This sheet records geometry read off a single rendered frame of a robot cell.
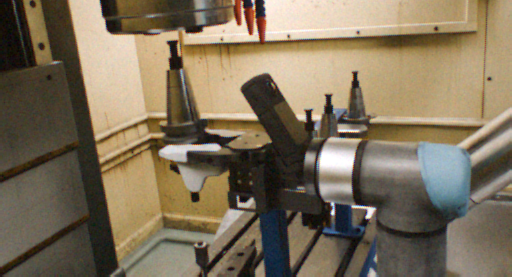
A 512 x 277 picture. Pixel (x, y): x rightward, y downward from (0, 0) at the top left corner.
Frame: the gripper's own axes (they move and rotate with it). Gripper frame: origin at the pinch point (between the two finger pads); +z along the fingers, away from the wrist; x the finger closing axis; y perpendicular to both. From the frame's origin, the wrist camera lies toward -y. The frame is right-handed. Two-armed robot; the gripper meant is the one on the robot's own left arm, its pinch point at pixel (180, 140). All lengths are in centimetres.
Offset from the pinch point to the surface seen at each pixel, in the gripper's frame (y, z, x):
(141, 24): -15.9, -2.6, -7.6
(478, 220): 52, -32, 94
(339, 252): 44, -4, 51
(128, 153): 37, 85, 82
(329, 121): 5.9, -9.6, 32.3
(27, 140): 5.6, 41.7, 9.0
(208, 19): -15.7, -8.2, -3.0
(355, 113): 10, -8, 54
